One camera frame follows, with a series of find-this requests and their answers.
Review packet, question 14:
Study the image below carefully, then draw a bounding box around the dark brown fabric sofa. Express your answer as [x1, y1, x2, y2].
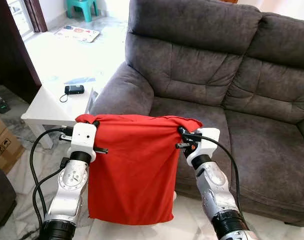
[88, 0, 304, 229]

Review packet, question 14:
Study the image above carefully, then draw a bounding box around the colourful floor mat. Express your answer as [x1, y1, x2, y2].
[53, 25, 101, 43]

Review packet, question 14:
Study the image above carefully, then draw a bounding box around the white side table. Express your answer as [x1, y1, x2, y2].
[21, 82, 100, 151]

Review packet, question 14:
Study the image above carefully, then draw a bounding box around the brown cardboard box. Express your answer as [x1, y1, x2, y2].
[0, 109, 26, 175]

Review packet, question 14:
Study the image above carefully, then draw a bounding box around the dark upholstered seat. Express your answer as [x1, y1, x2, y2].
[0, 161, 18, 235]

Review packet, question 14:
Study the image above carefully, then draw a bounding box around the dark wooden door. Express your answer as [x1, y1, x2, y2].
[0, 0, 43, 105]

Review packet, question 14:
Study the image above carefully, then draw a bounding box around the green plastic stool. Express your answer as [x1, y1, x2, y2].
[66, 0, 99, 23]

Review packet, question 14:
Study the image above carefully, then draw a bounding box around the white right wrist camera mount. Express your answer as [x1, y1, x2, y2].
[186, 127, 221, 168]

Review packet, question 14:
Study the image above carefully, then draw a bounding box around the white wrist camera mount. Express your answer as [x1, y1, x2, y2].
[186, 127, 221, 168]
[71, 122, 98, 163]

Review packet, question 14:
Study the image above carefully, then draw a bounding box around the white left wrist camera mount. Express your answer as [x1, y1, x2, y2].
[71, 122, 98, 163]

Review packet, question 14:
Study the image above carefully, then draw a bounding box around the black left camera cable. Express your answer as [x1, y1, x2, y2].
[29, 126, 74, 223]

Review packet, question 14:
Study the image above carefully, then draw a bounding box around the black device with cord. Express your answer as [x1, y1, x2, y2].
[59, 84, 86, 103]

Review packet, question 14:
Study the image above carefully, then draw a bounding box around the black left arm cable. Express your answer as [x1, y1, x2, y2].
[33, 157, 69, 228]

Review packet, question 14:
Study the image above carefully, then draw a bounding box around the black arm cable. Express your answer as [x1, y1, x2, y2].
[33, 157, 69, 228]
[192, 132, 242, 216]

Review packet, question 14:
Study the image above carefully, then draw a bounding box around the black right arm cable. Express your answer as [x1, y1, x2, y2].
[192, 132, 242, 216]

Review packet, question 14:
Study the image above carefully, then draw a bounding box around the brown wooden door frame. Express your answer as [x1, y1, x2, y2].
[23, 0, 49, 33]

